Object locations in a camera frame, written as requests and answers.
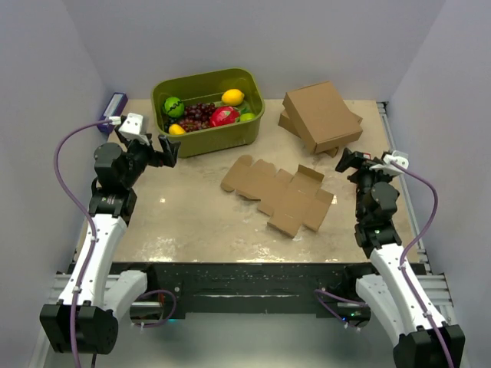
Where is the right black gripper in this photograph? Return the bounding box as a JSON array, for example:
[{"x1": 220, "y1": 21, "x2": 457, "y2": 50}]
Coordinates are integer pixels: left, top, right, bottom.
[{"x1": 335, "y1": 148, "x2": 392, "y2": 220}]

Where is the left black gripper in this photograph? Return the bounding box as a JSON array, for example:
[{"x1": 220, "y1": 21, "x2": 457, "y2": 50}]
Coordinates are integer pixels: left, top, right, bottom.
[{"x1": 116, "y1": 127, "x2": 180, "y2": 189}]

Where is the brown cardboard box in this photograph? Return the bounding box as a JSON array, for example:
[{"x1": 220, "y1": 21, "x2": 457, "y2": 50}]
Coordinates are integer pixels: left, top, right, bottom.
[{"x1": 221, "y1": 155, "x2": 334, "y2": 238}]

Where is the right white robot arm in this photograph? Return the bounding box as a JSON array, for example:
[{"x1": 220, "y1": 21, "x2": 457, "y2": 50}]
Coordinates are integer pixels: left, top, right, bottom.
[{"x1": 335, "y1": 149, "x2": 465, "y2": 367}]

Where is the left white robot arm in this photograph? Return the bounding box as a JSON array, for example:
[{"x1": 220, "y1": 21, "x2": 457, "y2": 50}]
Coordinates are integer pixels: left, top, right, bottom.
[{"x1": 40, "y1": 134, "x2": 180, "y2": 355}]

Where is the top folded cardboard box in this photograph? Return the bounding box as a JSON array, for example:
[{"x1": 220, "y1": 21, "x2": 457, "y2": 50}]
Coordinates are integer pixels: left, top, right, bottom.
[{"x1": 283, "y1": 81, "x2": 363, "y2": 153}]

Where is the folded cardboard box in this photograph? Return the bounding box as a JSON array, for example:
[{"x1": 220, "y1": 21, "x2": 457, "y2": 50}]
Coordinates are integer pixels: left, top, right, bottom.
[
  {"x1": 283, "y1": 81, "x2": 363, "y2": 153},
  {"x1": 278, "y1": 110, "x2": 363, "y2": 156}
]

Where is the bottom folded cardboard box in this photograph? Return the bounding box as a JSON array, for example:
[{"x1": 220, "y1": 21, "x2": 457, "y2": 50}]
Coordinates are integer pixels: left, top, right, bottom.
[{"x1": 278, "y1": 110, "x2": 363, "y2": 156}]

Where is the purple white small box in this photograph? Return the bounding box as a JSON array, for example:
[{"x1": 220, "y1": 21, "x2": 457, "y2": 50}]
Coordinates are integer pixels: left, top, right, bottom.
[{"x1": 97, "y1": 92, "x2": 128, "y2": 135}]

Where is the yellow lemon front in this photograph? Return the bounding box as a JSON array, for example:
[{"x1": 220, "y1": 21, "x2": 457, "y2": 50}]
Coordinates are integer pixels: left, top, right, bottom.
[{"x1": 168, "y1": 123, "x2": 186, "y2": 136}]

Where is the yellow lemon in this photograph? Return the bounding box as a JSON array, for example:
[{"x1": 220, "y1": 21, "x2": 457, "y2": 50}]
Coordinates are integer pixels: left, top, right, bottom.
[
  {"x1": 221, "y1": 89, "x2": 245, "y2": 107},
  {"x1": 168, "y1": 123, "x2": 186, "y2": 136}
]

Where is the purple grape bunch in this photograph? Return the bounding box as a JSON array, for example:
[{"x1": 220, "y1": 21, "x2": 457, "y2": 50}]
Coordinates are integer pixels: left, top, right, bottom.
[{"x1": 177, "y1": 103, "x2": 217, "y2": 133}]

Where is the green round fruit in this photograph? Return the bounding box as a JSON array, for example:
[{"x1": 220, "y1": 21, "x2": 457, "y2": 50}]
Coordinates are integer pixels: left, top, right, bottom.
[{"x1": 163, "y1": 97, "x2": 185, "y2": 118}]

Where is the olive green plastic basket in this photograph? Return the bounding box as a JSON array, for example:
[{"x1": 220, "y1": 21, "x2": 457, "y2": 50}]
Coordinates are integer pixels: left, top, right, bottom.
[{"x1": 150, "y1": 67, "x2": 265, "y2": 158}]

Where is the red dragon fruit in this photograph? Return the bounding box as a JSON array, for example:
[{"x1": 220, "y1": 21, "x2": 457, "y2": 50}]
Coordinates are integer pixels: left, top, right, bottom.
[{"x1": 209, "y1": 106, "x2": 240, "y2": 127}]

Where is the yellow lemon back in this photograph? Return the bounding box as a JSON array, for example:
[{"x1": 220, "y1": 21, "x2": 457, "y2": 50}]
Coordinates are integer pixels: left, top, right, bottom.
[{"x1": 221, "y1": 89, "x2": 245, "y2": 107}]

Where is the small green lime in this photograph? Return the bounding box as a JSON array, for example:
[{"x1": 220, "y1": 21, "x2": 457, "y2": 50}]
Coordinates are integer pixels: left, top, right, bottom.
[{"x1": 239, "y1": 113, "x2": 255, "y2": 122}]

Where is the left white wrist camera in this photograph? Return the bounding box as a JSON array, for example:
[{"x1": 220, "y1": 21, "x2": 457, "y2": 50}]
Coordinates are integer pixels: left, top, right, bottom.
[{"x1": 118, "y1": 113, "x2": 151, "y2": 146}]

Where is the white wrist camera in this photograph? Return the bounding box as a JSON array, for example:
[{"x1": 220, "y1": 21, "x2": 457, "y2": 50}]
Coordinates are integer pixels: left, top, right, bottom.
[
  {"x1": 118, "y1": 113, "x2": 151, "y2": 146},
  {"x1": 370, "y1": 150, "x2": 409, "y2": 176}
]

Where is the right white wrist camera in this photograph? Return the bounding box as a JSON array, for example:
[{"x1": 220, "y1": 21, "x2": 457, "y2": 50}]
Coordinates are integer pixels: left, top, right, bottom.
[{"x1": 370, "y1": 150, "x2": 409, "y2": 176}]

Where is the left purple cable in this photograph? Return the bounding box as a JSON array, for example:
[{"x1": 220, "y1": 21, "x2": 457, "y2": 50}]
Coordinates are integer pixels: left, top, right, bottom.
[{"x1": 52, "y1": 117, "x2": 123, "y2": 368}]

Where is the aluminium frame rail right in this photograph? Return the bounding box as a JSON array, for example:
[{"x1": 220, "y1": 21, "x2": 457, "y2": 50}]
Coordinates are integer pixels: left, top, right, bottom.
[{"x1": 375, "y1": 100, "x2": 427, "y2": 263}]

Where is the aluminium frame rail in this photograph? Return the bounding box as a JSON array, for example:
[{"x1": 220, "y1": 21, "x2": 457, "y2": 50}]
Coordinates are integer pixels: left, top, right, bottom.
[
  {"x1": 375, "y1": 100, "x2": 427, "y2": 263},
  {"x1": 48, "y1": 270, "x2": 148, "y2": 311}
]

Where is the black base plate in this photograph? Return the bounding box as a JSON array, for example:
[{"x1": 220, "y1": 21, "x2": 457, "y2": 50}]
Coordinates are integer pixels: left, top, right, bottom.
[{"x1": 110, "y1": 262, "x2": 376, "y2": 320}]

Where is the aluminium frame rail front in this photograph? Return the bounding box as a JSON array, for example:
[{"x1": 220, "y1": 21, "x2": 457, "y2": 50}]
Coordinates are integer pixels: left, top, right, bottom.
[{"x1": 48, "y1": 270, "x2": 148, "y2": 311}]

